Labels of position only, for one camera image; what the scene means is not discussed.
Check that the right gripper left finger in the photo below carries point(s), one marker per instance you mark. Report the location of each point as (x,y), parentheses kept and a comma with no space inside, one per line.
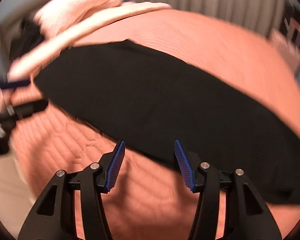
(53,214)

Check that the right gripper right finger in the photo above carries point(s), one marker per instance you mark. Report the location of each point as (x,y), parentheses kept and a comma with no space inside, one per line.
(247,215)

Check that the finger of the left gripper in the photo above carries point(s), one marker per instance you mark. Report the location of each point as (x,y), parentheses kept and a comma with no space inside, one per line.
(27,109)
(14,84)

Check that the black pants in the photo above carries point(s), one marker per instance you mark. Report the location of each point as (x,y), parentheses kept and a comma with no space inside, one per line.
(150,99)

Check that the salmon quilted bedspread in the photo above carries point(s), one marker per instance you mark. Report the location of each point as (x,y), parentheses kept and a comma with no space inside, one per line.
(146,202)

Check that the pink dotted pillow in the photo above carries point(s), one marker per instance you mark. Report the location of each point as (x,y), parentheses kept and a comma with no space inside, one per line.
(58,15)

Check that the light pink blanket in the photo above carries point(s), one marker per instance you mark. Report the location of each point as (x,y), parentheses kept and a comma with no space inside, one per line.
(41,55)

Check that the pink quilted suitcase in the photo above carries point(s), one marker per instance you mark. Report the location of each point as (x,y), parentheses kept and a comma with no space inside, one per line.
(288,50)

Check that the black hard suitcase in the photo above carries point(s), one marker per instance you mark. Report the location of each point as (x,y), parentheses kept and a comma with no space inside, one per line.
(290,24)

